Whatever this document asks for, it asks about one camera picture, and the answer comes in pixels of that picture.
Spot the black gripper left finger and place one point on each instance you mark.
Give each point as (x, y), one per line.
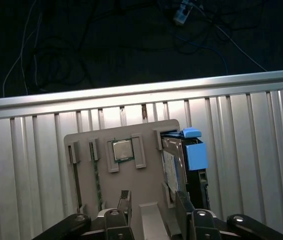
(119, 225)

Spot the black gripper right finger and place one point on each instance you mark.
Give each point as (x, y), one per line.
(204, 227)

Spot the hard disk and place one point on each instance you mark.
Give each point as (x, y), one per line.
(196, 157)

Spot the green RAM stick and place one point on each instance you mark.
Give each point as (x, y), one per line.
(97, 180)

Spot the grey parts rack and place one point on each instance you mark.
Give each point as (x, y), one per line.
(146, 182)

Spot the silver CPU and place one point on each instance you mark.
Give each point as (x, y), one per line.
(122, 150)

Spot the white power strip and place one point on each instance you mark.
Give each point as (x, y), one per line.
(181, 16)

